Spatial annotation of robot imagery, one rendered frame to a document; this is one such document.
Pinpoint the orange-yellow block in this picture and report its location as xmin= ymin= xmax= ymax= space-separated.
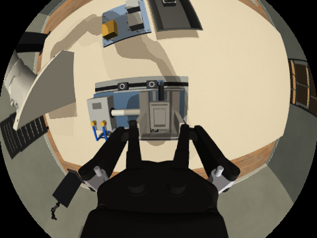
xmin=102 ymin=20 xmax=118 ymax=40

